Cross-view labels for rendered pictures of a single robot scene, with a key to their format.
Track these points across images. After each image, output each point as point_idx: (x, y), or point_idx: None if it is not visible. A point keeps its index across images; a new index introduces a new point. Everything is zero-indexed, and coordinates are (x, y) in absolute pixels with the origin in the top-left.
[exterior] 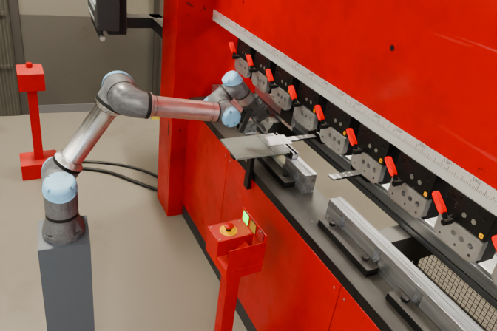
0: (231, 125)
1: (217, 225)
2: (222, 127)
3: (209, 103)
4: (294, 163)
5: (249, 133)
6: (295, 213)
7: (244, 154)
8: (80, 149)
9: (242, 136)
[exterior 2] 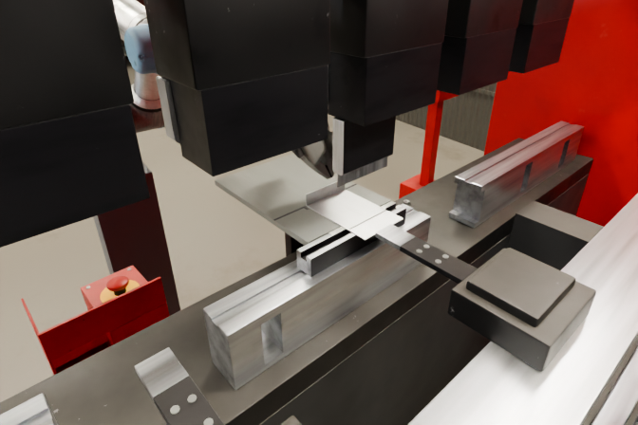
0: (134, 68)
1: (135, 275)
2: (448, 184)
3: (137, 11)
4: (272, 275)
5: (459, 214)
6: (98, 361)
7: (241, 184)
8: (135, 75)
9: (442, 212)
